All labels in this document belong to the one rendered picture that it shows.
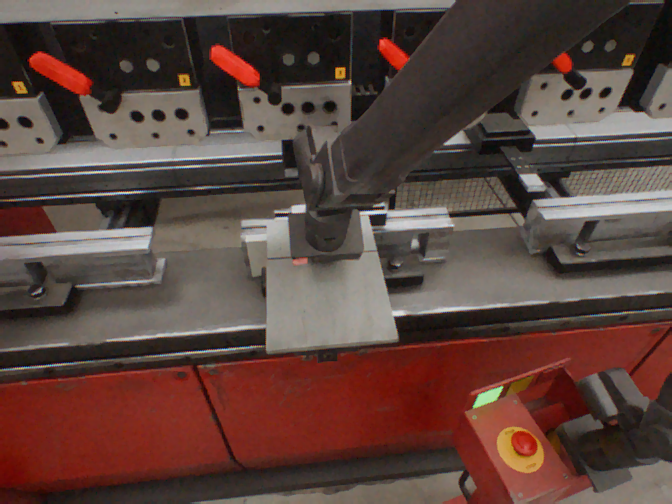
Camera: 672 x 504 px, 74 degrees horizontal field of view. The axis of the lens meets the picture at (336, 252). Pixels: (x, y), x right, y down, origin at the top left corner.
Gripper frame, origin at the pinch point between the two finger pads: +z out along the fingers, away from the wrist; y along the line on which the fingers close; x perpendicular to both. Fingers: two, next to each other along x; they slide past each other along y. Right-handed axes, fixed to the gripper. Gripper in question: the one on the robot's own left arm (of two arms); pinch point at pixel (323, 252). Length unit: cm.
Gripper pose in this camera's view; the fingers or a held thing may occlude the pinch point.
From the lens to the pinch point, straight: 70.4
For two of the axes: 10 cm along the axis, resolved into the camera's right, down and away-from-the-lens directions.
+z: -0.7, 3.1, 9.5
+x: 1.0, 9.5, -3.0
